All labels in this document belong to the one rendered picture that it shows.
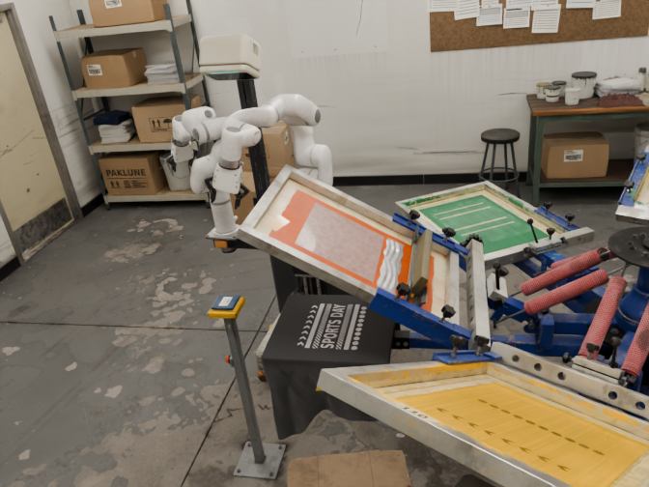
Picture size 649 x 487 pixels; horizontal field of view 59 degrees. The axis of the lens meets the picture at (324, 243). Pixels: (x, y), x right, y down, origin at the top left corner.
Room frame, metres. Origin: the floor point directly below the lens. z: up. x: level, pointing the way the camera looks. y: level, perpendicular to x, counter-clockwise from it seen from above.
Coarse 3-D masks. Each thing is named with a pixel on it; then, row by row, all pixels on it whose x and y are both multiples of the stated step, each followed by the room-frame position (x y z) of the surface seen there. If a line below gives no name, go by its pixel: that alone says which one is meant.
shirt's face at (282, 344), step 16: (288, 304) 2.08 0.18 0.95; (304, 304) 2.07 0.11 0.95; (288, 320) 1.97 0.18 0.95; (304, 320) 1.95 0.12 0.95; (368, 320) 1.90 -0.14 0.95; (384, 320) 1.89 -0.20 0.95; (272, 336) 1.87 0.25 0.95; (288, 336) 1.85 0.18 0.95; (368, 336) 1.79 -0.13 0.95; (384, 336) 1.78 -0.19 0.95; (272, 352) 1.77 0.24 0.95; (288, 352) 1.76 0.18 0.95; (304, 352) 1.74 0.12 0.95; (320, 352) 1.73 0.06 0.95; (336, 352) 1.72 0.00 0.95; (352, 352) 1.71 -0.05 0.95; (368, 352) 1.70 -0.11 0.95; (384, 352) 1.69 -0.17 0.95
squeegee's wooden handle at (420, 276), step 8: (424, 232) 1.97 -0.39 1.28; (424, 240) 1.89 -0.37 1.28; (416, 248) 1.92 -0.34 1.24; (424, 248) 1.82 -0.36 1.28; (416, 256) 1.85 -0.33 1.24; (424, 256) 1.77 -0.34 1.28; (416, 264) 1.78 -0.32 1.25; (424, 264) 1.72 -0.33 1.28; (416, 272) 1.71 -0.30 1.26; (424, 272) 1.66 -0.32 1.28; (416, 280) 1.65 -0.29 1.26; (424, 280) 1.63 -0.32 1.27; (416, 288) 1.64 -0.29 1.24
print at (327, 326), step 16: (320, 304) 2.05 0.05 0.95; (336, 304) 2.04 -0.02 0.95; (352, 304) 2.02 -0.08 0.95; (368, 304) 2.01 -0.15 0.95; (320, 320) 1.94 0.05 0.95; (336, 320) 1.93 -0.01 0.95; (352, 320) 1.91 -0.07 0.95; (304, 336) 1.84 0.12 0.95; (320, 336) 1.83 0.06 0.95; (336, 336) 1.82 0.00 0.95; (352, 336) 1.80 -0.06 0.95
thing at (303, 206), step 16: (288, 208) 1.96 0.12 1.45; (304, 208) 2.00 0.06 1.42; (320, 208) 2.04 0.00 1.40; (320, 224) 1.92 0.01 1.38; (336, 224) 1.97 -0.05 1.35; (352, 224) 2.01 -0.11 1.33; (368, 224) 2.06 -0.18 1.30; (352, 240) 1.90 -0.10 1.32; (368, 240) 1.94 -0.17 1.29; (384, 240) 1.98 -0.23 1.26; (432, 256) 1.99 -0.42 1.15; (432, 272) 1.87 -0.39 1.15
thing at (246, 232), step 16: (288, 176) 2.13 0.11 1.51; (304, 176) 2.18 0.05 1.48; (272, 192) 1.96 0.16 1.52; (320, 192) 2.15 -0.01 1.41; (336, 192) 2.14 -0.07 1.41; (256, 208) 1.81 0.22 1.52; (352, 208) 2.12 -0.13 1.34; (368, 208) 2.12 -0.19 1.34; (256, 224) 1.74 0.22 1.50; (384, 224) 2.09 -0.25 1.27; (256, 240) 1.65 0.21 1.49; (272, 240) 1.66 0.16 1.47; (288, 256) 1.62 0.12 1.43; (304, 256) 1.63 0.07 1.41; (448, 256) 2.00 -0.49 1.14; (320, 272) 1.60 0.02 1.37; (336, 272) 1.60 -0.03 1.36; (448, 272) 1.87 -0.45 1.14; (352, 288) 1.57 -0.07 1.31; (368, 288) 1.58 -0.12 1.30; (448, 288) 1.76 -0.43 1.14; (448, 304) 1.65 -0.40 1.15; (448, 320) 1.56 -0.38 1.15
